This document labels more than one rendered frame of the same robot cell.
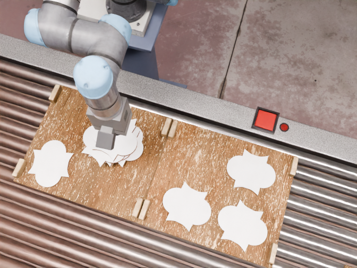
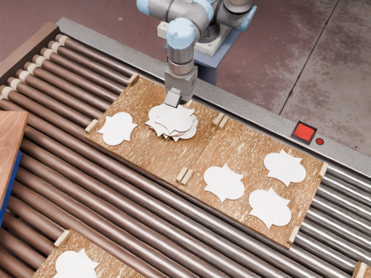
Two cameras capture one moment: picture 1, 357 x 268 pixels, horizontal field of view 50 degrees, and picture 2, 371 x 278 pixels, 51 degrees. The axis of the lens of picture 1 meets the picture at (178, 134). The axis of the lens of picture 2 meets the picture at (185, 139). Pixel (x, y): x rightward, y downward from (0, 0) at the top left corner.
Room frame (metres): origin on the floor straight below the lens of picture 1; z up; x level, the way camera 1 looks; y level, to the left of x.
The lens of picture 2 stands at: (-0.41, 0.01, 2.15)
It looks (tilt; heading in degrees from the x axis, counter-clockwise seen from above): 58 degrees down; 10
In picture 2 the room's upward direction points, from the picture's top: straight up
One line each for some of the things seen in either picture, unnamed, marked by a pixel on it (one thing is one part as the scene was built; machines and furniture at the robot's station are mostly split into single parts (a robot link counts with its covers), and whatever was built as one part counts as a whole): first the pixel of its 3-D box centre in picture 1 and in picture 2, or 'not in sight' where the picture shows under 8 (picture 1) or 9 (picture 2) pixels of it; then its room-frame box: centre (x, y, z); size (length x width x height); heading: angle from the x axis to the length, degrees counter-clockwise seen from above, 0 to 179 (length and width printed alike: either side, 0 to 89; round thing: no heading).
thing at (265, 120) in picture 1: (265, 120); (303, 133); (0.46, -0.29, 0.92); 0.06 x 0.06 x 0.01; 69
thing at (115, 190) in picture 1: (95, 149); (155, 127); (0.38, 0.27, 0.93); 0.41 x 0.35 x 0.02; 70
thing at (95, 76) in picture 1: (96, 82); (181, 40); (0.38, 0.17, 1.38); 0.09 x 0.08 x 0.11; 165
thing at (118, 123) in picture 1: (106, 121); (176, 83); (0.35, 0.18, 1.23); 0.12 x 0.09 x 0.16; 165
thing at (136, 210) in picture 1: (137, 207); (181, 175); (0.19, 0.13, 0.95); 0.06 x 0.02 x 0.03; 160
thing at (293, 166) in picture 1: (293, 166); (323, 170); (0.29, -0.35, 0.95); 0.06 x 0.02 x 0.03; 160
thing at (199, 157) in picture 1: (219, 189); (254, 176); (0.23, -0.12, 0.93); 0.41 x 0.35 x 0.02; 70
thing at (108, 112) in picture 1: (102, 99); (180, 60); (0.38, 0.17, 1.30); 0.08 x 0.08 x 0.05
